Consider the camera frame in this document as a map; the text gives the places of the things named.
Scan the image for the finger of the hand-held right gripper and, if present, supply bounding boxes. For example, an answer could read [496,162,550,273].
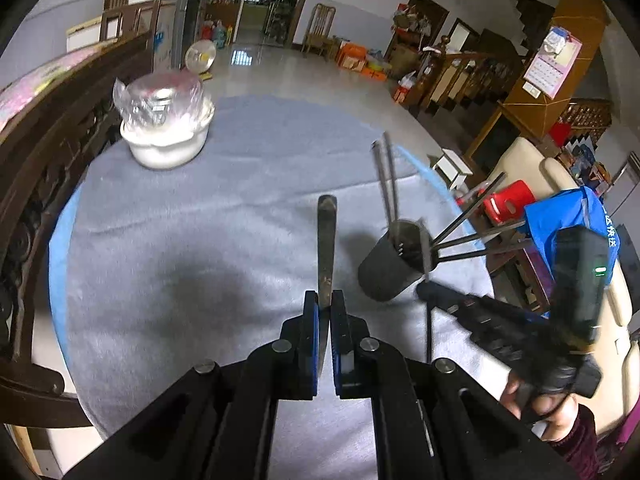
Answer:
[416,280,551,373]

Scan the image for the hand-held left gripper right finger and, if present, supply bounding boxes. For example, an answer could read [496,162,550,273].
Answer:
[330,290,581,480]

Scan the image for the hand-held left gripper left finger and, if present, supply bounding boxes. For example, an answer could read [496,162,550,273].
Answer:
[62,290,321,480]

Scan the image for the black chopstick holder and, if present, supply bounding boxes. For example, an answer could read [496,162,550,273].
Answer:
[357,217,436,303]

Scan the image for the person's right forearm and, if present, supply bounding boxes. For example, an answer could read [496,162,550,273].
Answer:
[547,402,618,480]

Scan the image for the person's right hand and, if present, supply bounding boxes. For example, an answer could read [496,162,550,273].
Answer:
[500,375,581,443]

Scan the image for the blue jacket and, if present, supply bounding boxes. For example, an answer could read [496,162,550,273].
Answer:
[517,186,622,321]

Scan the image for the red plastic stool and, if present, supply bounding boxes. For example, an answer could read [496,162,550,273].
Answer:
[481,180,535,225]

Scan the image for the cream armchair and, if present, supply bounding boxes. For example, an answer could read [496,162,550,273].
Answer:
[492,136,640,391]

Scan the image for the small white stool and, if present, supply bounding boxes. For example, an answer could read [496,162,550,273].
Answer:
[431,150,474,192]

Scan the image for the grey tablecloth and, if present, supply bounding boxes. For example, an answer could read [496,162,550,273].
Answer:
[65,95,496,480]

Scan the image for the wooden stair railing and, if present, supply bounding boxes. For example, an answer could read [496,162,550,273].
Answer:
[420,35,531,121]

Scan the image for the white ceramic pot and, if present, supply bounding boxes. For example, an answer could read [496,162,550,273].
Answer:
[120,100,216,170]

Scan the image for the blue table cover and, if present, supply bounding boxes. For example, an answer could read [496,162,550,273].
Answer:
[47,145,466,361]

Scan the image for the orange box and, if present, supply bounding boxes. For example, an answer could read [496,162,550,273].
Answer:
[334,42,369,71]

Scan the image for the clear plastic bag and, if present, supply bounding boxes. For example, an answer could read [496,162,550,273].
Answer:
[113,71,207,133]

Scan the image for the wooden cabinet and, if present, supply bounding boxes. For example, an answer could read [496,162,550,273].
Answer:
[390,0,451,78]

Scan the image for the small electric fan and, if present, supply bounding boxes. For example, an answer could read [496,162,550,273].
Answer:
[184,41,217,80]

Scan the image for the dark wooden bench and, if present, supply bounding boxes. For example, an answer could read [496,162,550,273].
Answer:
[0,27,156,431]

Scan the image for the wooden chair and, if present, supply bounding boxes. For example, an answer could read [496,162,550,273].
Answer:
[301,3,340,60]

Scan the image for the pink cushion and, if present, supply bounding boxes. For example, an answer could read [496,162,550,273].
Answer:
[0,47,108,128]

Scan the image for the wall calendar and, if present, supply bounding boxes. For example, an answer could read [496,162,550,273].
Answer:
[523,26,583,99]

